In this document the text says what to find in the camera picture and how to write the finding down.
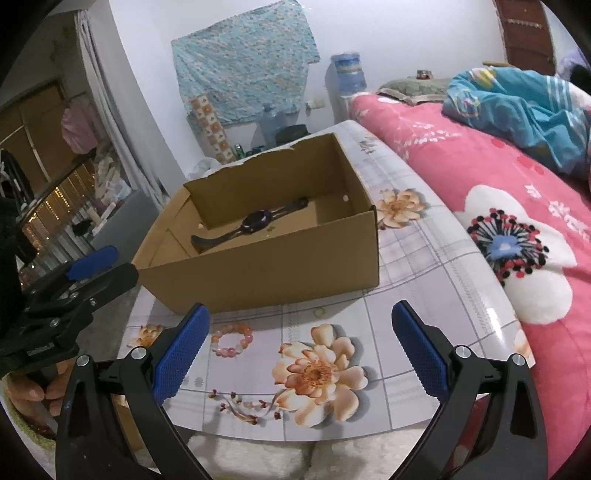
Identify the white curtain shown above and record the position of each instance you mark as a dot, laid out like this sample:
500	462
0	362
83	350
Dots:
120	106

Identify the person's left hand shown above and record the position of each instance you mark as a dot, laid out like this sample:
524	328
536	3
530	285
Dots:
32	392

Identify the metal railing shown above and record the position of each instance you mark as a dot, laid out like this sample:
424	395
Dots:
55	207

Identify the pink hanging garment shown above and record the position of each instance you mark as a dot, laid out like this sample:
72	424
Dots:
83	124

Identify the black round container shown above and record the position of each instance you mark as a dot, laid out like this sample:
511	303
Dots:
291	133

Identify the white plastic bag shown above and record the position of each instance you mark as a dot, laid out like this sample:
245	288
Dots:
207	168

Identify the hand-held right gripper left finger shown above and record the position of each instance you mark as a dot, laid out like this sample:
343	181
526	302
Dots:
180	355

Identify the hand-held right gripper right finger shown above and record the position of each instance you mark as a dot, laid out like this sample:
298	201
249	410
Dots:
422	355

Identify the brown door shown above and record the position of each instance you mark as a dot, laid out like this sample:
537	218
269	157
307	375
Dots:
526	32

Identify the purple pillow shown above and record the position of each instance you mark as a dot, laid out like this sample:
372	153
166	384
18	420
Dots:
575	69

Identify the clear large water bottle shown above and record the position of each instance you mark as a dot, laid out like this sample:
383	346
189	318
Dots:
272	127

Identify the blue water jug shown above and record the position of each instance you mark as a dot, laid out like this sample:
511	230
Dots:
348	74

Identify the pale clutter pile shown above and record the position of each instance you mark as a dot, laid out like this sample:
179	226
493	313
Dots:
111	184

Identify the purple smartwatch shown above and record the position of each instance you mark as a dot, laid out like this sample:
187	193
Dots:
256	222

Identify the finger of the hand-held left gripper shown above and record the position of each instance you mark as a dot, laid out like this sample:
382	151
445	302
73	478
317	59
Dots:
92	263
111	281

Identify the green drink can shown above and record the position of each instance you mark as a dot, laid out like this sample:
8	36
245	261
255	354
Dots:
239	151

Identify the brown cardboard box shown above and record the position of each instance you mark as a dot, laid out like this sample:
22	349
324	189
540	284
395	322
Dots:
277	277

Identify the olive green pillow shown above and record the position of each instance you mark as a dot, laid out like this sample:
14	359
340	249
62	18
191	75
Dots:
415	90

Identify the black hanging garment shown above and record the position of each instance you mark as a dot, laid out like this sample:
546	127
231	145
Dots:
11	175

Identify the grey cabinet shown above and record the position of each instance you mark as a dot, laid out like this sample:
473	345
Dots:
124	226

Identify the blue patterned quilt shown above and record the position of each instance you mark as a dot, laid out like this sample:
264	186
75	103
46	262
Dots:
517	106

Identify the white wall socket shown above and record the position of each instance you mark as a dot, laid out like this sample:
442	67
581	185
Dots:
315	104

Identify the brown wardrobe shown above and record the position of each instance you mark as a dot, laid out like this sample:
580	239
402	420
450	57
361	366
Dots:
32	124

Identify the pink floral blanket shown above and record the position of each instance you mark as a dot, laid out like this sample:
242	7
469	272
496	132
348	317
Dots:
438	152

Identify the teal floral hanging cloth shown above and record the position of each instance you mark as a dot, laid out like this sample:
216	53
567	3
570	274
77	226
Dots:
244	60

